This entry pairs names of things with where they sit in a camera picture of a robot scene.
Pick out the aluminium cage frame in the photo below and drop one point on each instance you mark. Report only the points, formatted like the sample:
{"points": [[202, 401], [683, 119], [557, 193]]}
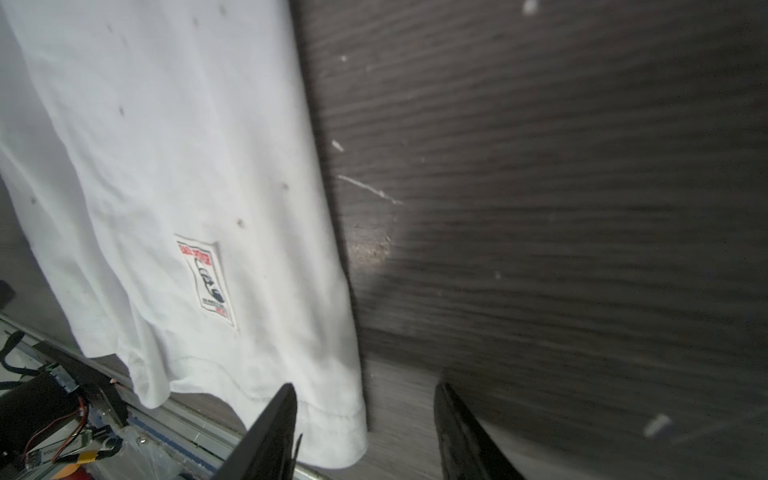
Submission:
{"points": [[193, 437]]}

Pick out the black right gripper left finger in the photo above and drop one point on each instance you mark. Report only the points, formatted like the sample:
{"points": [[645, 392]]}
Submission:
{"points": [[267, 450]]}

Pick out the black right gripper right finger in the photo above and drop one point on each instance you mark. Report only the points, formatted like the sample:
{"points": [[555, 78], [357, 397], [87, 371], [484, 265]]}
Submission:
{"points": [[467, 451]]}

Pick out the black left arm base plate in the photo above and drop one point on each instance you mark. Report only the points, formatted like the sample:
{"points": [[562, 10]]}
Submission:
{"points": [[61, 390]]}

